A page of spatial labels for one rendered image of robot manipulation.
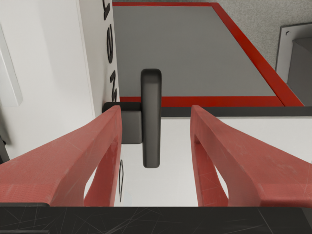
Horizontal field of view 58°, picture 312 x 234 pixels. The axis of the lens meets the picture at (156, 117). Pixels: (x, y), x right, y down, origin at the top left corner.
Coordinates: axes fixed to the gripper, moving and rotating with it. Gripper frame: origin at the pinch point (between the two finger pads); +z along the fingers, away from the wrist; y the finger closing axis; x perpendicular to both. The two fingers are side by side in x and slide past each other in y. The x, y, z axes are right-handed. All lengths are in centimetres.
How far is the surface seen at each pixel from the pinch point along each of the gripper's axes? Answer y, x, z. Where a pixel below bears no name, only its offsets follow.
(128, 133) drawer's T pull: 1.7, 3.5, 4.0
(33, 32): 9.3, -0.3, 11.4
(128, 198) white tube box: 4.2, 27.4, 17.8
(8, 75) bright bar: 11.7, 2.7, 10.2
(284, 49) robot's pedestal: -50, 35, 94
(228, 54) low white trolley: -14.4, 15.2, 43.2
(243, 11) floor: -32, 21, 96
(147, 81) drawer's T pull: 0.5, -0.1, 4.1
